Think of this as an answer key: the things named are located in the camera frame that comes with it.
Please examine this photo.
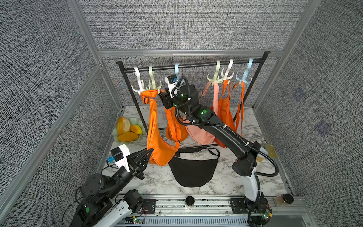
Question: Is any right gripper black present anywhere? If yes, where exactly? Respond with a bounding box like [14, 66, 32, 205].
[159, 86, 195, 120]

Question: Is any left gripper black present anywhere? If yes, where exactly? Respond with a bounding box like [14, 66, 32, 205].
[105, 148, 152, 200]

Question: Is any orange bag bottom pile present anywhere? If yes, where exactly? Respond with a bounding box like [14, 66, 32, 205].
[141, 90, 180, 166]

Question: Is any pink waist bag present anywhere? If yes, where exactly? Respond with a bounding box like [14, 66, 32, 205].
[185, 81, 219, 145]

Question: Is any black waist bag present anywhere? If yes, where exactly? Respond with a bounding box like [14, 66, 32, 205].
[168, 147, 220, 188]

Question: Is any dark orange waist bag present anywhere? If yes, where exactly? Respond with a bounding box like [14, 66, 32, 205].
[210, 80, 236, 132]

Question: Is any bright orange waist bag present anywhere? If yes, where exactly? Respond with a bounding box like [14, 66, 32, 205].
[233, 81, 245, 136]

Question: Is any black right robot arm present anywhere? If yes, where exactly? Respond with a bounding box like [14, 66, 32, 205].
[159, 74, 279, 211]

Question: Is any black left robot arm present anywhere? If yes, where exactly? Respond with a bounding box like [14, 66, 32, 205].
[70, 146, 154, 227]

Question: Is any green hook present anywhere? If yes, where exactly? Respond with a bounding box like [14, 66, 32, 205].
[148, 66, 162, 92]
[207, 61, 223, 84]

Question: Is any blue hook middle left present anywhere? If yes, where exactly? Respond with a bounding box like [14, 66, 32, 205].
[174, 63, 180, 80]

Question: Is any blue hook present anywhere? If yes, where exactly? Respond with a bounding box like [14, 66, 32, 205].
[236, 59, 253, 85]
[174, 63, 180, 80]

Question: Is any white hook far left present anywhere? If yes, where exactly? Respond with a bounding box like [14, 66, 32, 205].
[131, 67, 147, 95]

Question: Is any white hook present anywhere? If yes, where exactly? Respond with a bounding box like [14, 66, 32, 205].
[221, 59, 234, 81]
[131, 67, 147, 95]

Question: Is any green hook middle right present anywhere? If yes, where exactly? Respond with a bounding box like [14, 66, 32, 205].
[207, 61, 223, 84]

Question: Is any blue hook far right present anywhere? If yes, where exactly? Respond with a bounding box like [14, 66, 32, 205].
[236, 59, 253, 85]

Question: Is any orange mango large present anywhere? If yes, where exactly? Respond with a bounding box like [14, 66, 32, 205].
[117, 131, 139, 142]

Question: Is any yellow mango piece small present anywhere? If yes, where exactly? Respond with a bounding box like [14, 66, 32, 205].
[130, 125, 143, 135]

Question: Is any green glass fruit plate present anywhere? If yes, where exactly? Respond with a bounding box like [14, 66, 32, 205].
[112, 118, 146, 144]

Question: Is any round bread bun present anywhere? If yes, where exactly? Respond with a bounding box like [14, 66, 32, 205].
[116, 116, 131, 136]

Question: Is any black metal clothes rack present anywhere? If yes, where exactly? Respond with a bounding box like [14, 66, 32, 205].
[113, 49, 273, 134]

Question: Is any yellow tin can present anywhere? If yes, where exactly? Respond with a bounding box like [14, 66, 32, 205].
[256, 147, 268, 162]

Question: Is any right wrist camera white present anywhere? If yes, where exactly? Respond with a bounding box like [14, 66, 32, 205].
[164, 74, 179, 98]

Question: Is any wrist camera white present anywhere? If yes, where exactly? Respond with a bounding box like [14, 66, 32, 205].
[164, 74, 179, 98]
[107, 144, 130, 172]

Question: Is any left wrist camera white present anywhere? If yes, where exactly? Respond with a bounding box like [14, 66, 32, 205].
[107, 144, 130, 172]

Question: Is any black round knob on rail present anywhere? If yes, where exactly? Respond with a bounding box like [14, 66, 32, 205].
[185, 195, 195, 209]

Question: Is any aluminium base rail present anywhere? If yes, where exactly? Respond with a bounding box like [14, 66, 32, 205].
[74, 195, 315, 227]

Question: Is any black knob right rail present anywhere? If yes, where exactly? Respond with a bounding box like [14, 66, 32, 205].
[282, 194, 294, 204]

